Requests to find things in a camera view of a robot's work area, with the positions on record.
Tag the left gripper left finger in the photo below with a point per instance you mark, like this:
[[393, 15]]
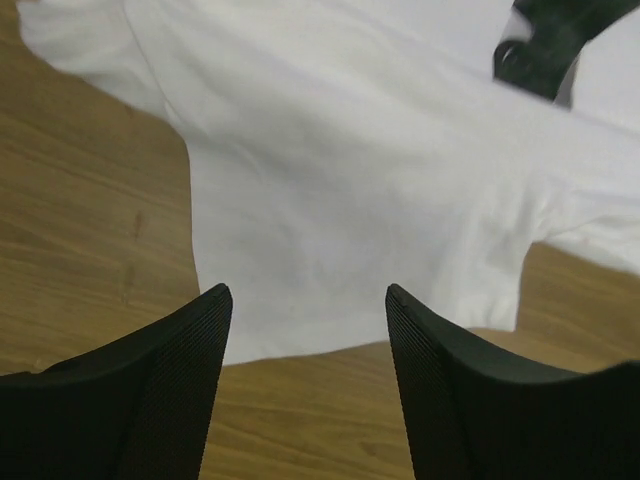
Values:
[[139, 407]]

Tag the white printed t-shirt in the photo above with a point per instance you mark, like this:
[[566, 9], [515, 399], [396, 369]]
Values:
[[337, 147]]

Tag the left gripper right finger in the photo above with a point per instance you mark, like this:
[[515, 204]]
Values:
[[473, 410]]

